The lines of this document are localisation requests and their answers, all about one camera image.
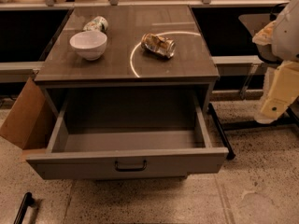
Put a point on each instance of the open grey top drawer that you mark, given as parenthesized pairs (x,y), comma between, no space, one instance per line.
(95,128)

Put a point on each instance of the white ceramic bowl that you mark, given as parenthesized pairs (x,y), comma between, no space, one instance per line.
(89,45)

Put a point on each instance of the black table leg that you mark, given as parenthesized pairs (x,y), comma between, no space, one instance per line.
(224,139)

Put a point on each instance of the black drawer handle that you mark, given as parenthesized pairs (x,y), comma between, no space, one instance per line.
(128,167)

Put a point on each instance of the brown cardboard panel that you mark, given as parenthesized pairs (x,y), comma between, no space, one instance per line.
(30,121)

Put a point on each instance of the grey cabinet with wooden top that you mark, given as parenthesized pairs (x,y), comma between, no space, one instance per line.
(125,66)

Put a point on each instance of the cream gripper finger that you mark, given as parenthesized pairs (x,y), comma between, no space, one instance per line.
(280,90)

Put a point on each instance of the crushed orange soda can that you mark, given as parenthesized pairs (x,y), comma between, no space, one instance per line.
(159,45)

